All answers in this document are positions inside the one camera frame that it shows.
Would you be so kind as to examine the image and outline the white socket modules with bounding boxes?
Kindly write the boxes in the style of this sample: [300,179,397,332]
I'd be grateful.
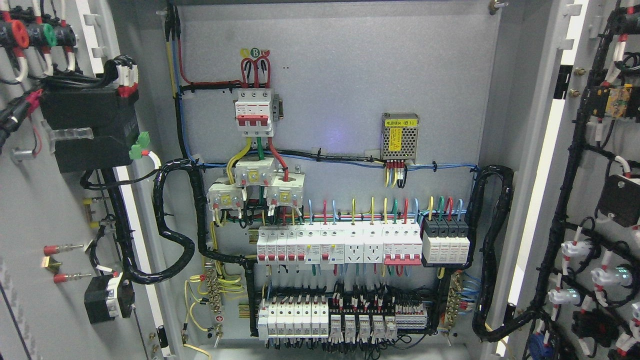
[343,223,384,264]

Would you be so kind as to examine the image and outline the black cable harness left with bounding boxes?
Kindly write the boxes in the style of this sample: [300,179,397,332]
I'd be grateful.
[117,159,258,336]

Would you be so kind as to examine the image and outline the relay terminal row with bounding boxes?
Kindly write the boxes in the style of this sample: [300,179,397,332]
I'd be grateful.
[327,285,429,347]

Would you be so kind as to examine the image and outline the row of white breakers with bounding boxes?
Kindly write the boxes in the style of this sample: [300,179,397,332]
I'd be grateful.
[256,223,346,265]

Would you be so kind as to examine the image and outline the brass ground bus bar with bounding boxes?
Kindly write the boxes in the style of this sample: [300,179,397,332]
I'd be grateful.
[443,270,463,332]

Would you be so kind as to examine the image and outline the red handled circuit breaker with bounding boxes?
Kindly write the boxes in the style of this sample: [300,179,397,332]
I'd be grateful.
[382,223,423,265]

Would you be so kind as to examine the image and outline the black cable harness right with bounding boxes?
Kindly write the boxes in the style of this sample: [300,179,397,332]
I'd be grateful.
[465,165,516,343]

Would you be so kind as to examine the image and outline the black digital power meter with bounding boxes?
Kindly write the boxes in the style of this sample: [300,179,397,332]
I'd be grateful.
[40,86,140,174]

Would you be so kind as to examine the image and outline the black cable harness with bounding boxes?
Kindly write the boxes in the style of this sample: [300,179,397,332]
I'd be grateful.
[465,165,516,343]
[117,159,258,336]

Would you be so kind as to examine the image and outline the white current transformers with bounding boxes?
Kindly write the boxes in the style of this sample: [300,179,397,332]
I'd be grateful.
[206,157,306,212]

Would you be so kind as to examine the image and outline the main red white breaker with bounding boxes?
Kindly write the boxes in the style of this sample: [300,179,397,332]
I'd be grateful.
[234,88,274,137]

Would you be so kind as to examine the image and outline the lower white breaker row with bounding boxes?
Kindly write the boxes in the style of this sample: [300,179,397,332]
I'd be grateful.
[257,294,330,342]

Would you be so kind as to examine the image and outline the metal mesh power supply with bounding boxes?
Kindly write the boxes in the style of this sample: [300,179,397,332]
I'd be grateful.
[380,112,419,161]

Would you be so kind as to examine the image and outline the grey cabinet door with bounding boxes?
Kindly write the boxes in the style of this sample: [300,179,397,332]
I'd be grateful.
[473,0,639,360]
[1,0,178,360]

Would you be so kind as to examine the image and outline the black white surge protector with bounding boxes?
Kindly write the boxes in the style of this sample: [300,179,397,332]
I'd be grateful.
[421,217,470,268]

